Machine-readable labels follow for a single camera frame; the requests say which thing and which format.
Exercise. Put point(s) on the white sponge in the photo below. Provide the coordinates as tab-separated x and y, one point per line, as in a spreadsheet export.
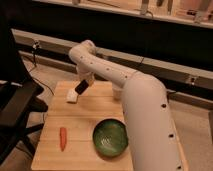
72	96

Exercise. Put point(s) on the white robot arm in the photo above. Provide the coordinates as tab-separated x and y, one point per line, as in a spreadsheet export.
153	139

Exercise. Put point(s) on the black office chair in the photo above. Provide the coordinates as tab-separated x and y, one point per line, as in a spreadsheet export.
18	96

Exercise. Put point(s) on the white plastic cup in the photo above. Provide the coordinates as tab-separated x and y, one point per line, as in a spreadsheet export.
117	93

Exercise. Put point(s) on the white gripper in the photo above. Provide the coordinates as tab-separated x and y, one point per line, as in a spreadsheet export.
88	76

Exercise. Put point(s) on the black eraser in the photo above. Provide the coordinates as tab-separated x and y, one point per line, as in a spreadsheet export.
82	86

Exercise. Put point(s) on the orange carrot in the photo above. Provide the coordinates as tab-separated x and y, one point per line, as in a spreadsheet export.
63	138

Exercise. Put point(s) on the green bowl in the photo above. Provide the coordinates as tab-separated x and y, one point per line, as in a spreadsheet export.
110	138

